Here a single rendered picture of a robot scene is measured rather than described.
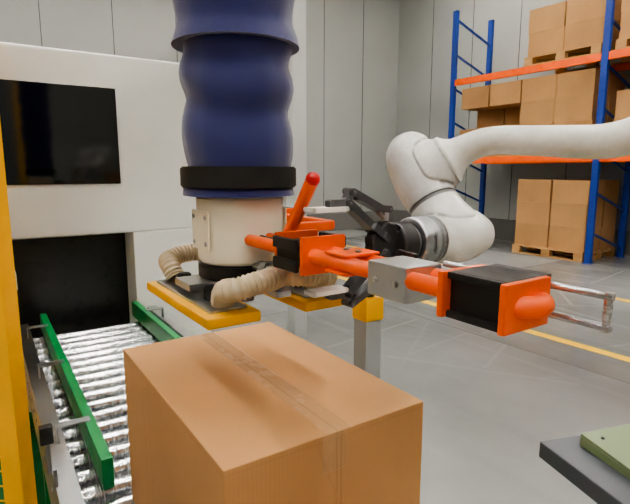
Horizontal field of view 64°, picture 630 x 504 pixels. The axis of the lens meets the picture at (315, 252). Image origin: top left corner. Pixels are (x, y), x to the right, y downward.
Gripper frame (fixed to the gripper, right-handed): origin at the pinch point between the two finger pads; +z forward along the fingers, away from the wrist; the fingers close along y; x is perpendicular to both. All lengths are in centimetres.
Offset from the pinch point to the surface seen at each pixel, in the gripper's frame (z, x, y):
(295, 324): -165, 267, 111
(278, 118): -3.8, 17.3, -22.2
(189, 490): 18.0, 11.5, 41.1
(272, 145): -1.5, 15.7, -17.2
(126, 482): 16, 65, 70
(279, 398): -0.1, 11.8, 29.4
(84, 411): 21, 94, 60
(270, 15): -1.6, 15.9, -39.3
